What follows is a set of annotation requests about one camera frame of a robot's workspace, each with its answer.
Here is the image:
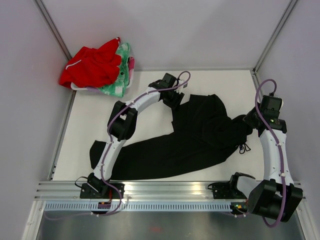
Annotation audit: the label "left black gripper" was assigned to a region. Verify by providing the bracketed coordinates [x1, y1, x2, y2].
[163, 88, 185, 113]

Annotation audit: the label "black trousers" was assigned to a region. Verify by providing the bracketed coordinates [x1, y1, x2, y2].
[89, 93, 252, 181]

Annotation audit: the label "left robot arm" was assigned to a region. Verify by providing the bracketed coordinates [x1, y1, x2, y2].
[80, 73, 188, 199]

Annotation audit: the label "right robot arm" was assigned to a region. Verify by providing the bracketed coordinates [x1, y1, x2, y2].
[227, 95, 303, 223]

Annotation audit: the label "green white patterned garment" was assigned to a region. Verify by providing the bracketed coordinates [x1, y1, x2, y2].
[98, 42, 135, 98]

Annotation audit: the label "pink white garment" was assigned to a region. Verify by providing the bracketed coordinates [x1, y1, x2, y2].
[128, 56, 135, 76]

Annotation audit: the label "white laundry basket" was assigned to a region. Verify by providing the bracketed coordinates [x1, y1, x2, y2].
[70, 56, 134, 98]

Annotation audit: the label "red garment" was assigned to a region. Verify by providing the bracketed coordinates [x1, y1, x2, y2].
[58, 37, 122, 88]

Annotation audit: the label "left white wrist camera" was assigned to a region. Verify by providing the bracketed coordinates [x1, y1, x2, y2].
[178, 79, 188, 88]

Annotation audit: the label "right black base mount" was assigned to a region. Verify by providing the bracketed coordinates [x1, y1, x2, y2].
[207, 172, 256, 200]

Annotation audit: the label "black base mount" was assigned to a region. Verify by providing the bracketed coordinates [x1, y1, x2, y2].
[74, 173, 125, 200]
[207, 172, 256, 200]

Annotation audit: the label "aluminium mounting rail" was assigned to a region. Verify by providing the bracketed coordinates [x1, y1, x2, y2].
[34, 181, 307, 201]

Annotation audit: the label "white slotted cable duct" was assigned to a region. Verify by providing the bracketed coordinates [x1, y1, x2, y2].
[44, 201, 231, 212]

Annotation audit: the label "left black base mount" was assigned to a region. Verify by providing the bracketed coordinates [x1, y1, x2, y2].
[74, 173, 125, 200]

